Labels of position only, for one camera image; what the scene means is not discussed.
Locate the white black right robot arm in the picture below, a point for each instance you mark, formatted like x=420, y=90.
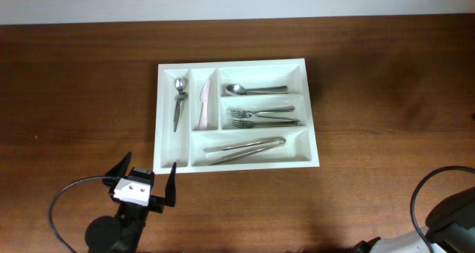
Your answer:
x=449, y=227

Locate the small steel spoon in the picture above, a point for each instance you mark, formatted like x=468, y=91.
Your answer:
x=180, y=84
x=179, y=98

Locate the steel tablespoon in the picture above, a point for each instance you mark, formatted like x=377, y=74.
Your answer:
x=272, y=90
x=236, y=90

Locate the black-handled steel fork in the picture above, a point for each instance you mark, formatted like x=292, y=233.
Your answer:
x=278, y=116

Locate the pink plastic knife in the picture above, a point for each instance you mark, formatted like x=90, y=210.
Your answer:
x=204, y=98

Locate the white cutlery tray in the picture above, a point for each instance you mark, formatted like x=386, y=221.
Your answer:
x=185, y=146

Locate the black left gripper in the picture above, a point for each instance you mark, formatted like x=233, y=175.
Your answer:
x=157, y=202

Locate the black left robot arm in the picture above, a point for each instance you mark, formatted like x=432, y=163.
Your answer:
x=118, y=233

